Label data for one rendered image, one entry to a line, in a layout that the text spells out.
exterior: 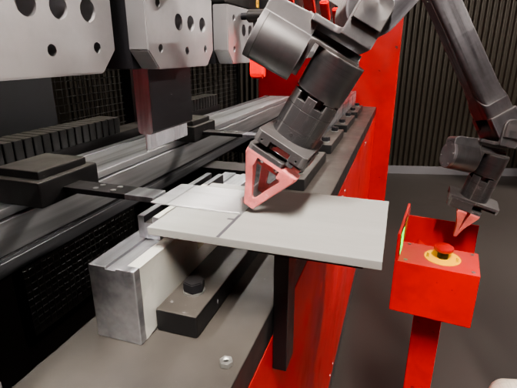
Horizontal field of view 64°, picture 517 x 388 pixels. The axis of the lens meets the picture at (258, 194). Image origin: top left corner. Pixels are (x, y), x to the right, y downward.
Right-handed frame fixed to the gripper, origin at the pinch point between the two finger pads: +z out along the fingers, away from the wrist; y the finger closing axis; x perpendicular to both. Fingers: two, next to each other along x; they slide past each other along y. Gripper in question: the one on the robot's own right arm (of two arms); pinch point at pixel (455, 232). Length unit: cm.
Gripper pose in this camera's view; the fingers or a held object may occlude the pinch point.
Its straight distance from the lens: 104.5
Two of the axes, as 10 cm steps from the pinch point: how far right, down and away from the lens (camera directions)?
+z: -2.1, 8.8, 4.3
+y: -8.9, -3.6, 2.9
